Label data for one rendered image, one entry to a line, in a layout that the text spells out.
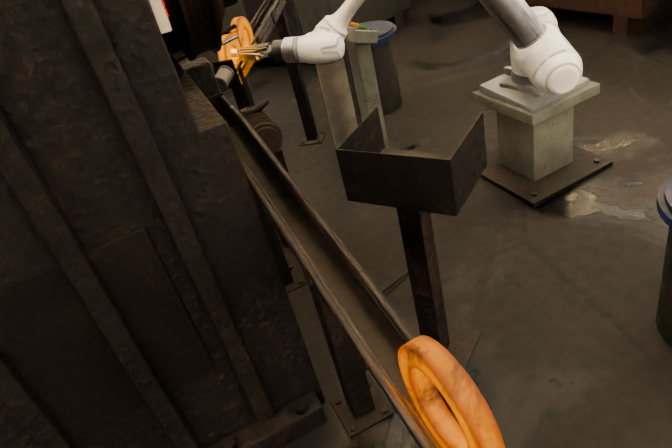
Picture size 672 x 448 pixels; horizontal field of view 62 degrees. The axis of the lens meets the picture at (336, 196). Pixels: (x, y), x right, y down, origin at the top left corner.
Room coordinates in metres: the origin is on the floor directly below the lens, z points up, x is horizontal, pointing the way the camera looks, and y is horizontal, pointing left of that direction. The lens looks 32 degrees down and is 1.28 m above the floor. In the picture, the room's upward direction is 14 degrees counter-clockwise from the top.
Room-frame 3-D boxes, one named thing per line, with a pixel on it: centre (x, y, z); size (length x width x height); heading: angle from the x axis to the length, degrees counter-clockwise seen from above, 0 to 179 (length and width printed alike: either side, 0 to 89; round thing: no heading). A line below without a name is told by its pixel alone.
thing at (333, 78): (2.26, -0.11, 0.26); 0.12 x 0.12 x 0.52
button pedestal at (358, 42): (2.35, -0.25, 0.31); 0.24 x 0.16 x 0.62; 17
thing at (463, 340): (1.07, -0.19, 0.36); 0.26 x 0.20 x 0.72; 52
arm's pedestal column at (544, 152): (1.86, -0.82, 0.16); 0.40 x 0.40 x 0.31; 20
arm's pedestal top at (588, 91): (1.86, -0.82, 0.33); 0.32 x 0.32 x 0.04; 20
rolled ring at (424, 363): (0.44, -0.07, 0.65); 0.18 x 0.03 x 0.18; 20
